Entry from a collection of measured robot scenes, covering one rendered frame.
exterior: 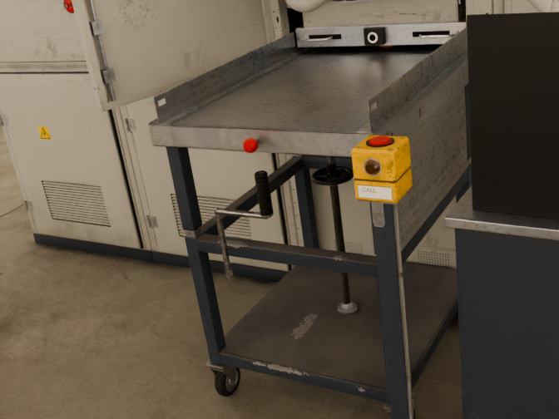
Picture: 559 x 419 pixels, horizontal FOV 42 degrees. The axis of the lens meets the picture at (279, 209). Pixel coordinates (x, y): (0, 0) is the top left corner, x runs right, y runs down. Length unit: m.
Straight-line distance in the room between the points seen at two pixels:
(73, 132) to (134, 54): 0.97
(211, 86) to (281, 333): 0.72
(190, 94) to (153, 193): 1.02
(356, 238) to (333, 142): 0.95
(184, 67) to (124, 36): 0.21
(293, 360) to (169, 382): 0.48
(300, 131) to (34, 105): 1.74
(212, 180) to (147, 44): 0.70
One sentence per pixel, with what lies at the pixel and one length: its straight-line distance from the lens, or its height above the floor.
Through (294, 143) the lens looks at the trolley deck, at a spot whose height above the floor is 0.82.
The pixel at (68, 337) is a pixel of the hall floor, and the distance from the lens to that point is 2.70.
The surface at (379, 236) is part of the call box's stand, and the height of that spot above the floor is 0.72.
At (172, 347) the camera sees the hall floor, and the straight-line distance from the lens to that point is 2.48.
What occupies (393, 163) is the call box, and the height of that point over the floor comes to 0.88.
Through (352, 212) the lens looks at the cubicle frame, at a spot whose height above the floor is 0.32.
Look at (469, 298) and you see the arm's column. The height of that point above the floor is 0.58.
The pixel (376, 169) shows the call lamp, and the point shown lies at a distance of 1.26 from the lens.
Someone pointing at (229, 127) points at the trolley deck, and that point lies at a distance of 1.68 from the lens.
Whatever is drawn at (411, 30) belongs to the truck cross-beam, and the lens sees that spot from 2.20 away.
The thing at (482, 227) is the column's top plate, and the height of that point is 0.74.
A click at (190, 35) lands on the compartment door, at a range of 2.21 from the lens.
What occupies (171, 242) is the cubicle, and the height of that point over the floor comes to 0.12.
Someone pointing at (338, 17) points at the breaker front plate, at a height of 0.95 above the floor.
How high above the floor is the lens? 1.32
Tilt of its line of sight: 23 degrees down
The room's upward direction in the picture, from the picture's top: 8 degrees counter-clockwise
